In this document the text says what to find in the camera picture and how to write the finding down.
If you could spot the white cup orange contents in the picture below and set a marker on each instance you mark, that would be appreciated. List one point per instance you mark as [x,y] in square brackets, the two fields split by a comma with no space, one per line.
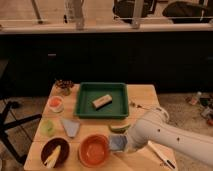
[55,104]

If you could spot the wooden table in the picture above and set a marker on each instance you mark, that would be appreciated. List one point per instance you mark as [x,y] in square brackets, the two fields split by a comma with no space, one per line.
[143,160]

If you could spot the green cup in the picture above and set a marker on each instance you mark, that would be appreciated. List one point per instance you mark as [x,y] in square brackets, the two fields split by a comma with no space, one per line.
[47,128]

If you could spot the green plastic tray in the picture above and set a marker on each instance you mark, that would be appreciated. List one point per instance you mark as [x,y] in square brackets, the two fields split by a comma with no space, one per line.
[90,91]

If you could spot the tan wooden block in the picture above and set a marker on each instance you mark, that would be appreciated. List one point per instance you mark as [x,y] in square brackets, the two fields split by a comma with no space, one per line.
[101,101]

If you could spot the orange bowl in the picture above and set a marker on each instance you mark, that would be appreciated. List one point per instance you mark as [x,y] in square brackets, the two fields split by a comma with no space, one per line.
[93,151]

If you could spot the grey triangular cloth piece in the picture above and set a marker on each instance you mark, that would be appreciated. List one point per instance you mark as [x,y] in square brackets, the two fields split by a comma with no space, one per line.
[71,127]

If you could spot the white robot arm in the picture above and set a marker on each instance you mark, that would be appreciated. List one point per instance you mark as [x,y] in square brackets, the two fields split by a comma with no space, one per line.
[153,126]

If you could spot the white black handled brush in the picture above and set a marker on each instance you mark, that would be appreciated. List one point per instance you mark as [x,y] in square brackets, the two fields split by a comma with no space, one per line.
[164,158]

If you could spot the green cucumber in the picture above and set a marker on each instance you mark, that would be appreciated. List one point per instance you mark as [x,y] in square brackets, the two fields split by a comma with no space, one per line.
[118,130]

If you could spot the small metal fork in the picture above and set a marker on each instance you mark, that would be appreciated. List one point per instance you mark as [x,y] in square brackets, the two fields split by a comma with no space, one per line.
[133,104]

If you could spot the dark brown bowl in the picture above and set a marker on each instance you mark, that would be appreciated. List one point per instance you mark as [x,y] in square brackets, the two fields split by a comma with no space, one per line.
[50,146]

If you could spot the black office chair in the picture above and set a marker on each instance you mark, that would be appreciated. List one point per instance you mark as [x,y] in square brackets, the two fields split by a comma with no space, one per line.
[3,115]

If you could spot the yellow corn piece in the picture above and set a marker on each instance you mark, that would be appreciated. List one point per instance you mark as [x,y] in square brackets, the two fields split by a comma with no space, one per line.
[52,159]

